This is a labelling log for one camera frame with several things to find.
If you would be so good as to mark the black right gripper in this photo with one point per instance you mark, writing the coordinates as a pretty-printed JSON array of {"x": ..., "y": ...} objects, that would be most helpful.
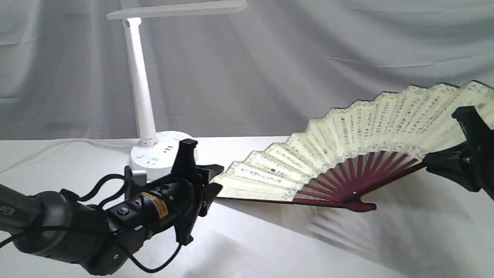
[{"x": 476, "y": 151}]

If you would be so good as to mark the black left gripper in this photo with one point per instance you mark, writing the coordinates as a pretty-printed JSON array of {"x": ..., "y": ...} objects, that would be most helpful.
[{"x": 174, "y": 200}]

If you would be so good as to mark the cream paper folding fan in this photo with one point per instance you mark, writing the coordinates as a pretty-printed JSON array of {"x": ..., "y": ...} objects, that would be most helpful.
[{"x": 352, "y": 151}]

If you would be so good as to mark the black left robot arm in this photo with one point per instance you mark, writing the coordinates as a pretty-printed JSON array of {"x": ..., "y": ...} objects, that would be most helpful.
[{"x": 106, "y": 227}]

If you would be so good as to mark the white desk lamp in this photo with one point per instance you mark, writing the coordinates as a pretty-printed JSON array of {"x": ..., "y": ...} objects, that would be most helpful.
[{"x": 154, "y": 152}]

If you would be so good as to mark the grey backdrop curtain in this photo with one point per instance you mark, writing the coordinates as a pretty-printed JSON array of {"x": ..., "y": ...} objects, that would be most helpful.
[{"x": 263, "y": 71}]

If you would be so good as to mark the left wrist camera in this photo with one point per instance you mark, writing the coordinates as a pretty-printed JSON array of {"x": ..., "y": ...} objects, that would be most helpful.
[{"x": 137, "y": 180}]

